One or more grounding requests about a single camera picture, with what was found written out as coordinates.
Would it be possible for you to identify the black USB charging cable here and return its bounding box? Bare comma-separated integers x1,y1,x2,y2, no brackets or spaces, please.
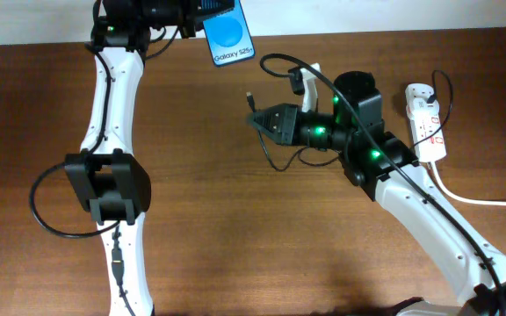
245,69,454,173

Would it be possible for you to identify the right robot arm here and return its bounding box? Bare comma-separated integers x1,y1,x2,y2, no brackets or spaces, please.
247,71,506,315

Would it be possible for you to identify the black camera cable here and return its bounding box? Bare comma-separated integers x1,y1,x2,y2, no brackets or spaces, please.
28,0,179,316
259,53,506,316

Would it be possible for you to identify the blue screen Galaxy smartphone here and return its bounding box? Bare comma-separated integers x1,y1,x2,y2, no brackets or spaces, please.
204,0,256,67

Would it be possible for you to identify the right black camera cable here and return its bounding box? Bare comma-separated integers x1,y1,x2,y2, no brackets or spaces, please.
259,53,506,316

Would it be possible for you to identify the white power strip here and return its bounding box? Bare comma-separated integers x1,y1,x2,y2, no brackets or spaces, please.
405,83,446,162

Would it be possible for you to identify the white power strip cord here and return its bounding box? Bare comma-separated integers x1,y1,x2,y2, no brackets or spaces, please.
428,161,506,210

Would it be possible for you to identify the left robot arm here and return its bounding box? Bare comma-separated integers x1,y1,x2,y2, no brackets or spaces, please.
65,0,236,316

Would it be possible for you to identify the left black camera cable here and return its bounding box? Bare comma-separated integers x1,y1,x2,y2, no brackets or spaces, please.
28,0,179,316

